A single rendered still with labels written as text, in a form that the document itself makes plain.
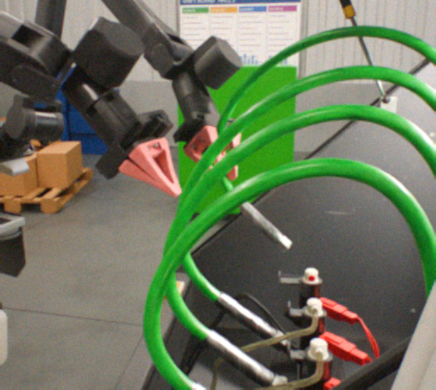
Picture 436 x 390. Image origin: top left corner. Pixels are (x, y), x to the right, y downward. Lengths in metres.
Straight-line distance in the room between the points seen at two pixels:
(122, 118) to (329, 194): 0.47
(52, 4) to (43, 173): 3.76
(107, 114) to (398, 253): 0.62
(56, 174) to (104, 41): 4.24
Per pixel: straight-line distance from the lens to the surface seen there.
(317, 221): 0.95
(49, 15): 1.15
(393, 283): 1.02
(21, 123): 1.12
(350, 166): 0.35
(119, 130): 0.61
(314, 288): 0.64
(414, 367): 0.27
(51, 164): 4.79
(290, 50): 0.67
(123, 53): 0.59
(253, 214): 0.73
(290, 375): 0.69
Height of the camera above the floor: 1.39
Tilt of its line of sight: 14 degrees down
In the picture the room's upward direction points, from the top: straight up
